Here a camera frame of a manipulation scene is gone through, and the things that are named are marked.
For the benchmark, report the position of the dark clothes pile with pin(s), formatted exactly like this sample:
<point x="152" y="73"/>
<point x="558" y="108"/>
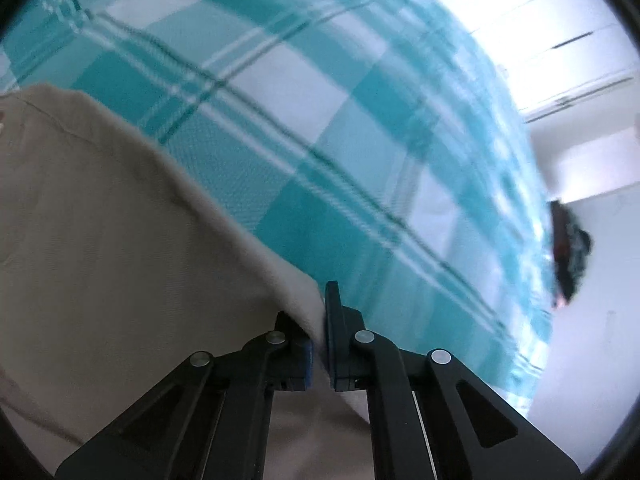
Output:
<point x="572" y="250"/>

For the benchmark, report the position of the white wardrobe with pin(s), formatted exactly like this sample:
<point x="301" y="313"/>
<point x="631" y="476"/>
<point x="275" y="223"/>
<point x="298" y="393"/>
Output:
<point x="550" y="20"/>

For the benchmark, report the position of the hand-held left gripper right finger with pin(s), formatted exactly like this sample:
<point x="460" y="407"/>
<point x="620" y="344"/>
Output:
<point x="331" y="340"/>

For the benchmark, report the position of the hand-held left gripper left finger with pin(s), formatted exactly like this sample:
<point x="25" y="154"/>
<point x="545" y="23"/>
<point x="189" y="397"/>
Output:
<point x="304" y="360"/>

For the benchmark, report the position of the teal plaid bed blanket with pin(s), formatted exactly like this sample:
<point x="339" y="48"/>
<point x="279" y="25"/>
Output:
<point x="310" y="100"/>

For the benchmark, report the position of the beige pants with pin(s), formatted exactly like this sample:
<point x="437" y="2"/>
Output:
<point x="125" y="240"/>

